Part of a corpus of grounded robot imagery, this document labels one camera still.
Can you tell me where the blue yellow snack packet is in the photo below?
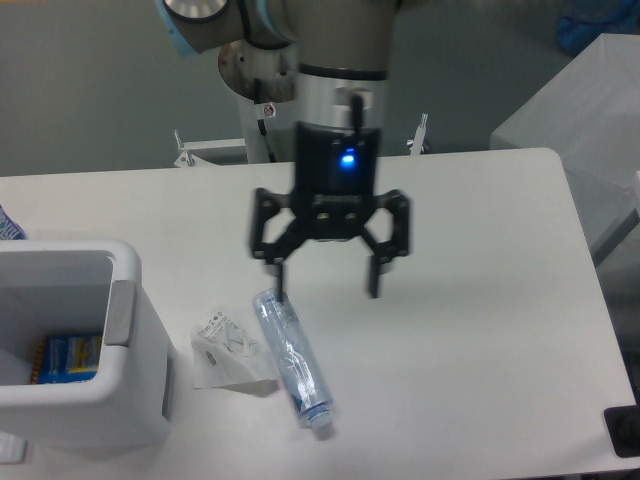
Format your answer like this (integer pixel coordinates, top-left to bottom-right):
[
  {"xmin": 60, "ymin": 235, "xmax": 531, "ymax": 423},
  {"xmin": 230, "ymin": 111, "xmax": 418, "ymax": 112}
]
[{"xmin": 30, "ymin": 333, "xmax": 102, "ymax": 385}]

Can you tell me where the grey covered box right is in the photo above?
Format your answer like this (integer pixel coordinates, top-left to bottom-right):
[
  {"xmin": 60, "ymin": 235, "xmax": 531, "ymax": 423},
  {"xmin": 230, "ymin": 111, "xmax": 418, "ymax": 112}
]
[{"xmin": 489, "ymin": 34, "xmax": 639, "ymax": 252}]

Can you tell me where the black device table corner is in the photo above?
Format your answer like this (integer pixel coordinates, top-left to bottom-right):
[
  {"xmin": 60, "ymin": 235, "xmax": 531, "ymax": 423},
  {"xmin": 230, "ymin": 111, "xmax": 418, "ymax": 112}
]
[{"xmin": 604, "ymin": 405, "xmax": 639, "ymax": 458}]

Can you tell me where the blue plastic bag background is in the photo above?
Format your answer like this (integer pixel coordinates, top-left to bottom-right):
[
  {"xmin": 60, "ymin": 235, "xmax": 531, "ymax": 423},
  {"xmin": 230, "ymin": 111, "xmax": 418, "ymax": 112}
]
[{"xmin": 555, "ymin": 0, "xmax": 639, "ymax": 57}]

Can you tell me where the white push-lid trash can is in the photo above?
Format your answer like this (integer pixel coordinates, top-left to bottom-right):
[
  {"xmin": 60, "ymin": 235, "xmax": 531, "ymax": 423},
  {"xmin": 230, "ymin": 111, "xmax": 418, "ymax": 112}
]
[{"xmin": 1, "ymin": 240, "xmax": 176, "ymax": 448}]

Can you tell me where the white table clamp bracket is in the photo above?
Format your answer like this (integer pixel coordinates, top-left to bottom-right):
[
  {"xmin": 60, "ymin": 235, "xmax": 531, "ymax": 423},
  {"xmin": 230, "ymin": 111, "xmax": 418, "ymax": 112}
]
[{"xmin": 406, "ymin": 112, "xmax": 430, "ymax": 156}]

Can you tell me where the crushed clear plastic bottle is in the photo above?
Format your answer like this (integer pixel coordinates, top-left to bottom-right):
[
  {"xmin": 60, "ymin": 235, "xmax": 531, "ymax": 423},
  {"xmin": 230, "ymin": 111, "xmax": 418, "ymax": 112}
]
[{"xmin": 252, "ymin": 289, "xmax": 334, "ymax": 431}]

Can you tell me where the clear plastic wrapper bag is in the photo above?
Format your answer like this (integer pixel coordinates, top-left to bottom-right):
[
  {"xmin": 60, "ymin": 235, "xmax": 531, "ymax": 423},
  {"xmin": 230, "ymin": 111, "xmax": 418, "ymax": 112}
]
[{"xmin": 190, "ymin": 308, "xmax": 279, "ymax": 390}]

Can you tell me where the blue patterned object left edge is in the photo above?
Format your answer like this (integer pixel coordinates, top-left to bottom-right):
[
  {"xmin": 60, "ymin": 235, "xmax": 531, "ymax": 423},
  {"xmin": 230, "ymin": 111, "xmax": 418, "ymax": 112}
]
[{"xmin": 0, "ymin": 207, "xmax": 27, "ymax": 240}]

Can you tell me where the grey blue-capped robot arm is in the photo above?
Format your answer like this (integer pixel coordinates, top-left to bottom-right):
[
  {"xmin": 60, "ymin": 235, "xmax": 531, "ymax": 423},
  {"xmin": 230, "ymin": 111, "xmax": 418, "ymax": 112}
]
[{"xmin": 156, "ymin": 1, "xmax": 410, "ymax": 297}]

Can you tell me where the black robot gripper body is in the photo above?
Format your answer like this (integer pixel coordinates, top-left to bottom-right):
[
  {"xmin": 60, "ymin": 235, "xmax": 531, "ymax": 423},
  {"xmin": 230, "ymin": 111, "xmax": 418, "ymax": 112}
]
[{"xmin": 290, "ymin": 122, "xmax": 381, "ymax": 241}]

